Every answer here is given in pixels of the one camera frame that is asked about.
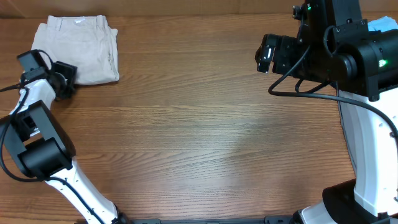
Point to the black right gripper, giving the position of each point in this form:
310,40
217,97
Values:
283,50

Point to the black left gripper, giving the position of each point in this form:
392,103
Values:
71,70

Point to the beige shorts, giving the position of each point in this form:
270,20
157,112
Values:
87,42

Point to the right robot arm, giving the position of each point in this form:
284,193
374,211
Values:
353,62

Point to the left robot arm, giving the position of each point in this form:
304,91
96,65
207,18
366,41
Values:
39,146

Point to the grey shorts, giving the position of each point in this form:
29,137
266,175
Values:
345,137

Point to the light blue garment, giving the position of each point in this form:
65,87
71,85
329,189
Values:
383,24

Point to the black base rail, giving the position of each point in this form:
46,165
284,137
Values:
266,220

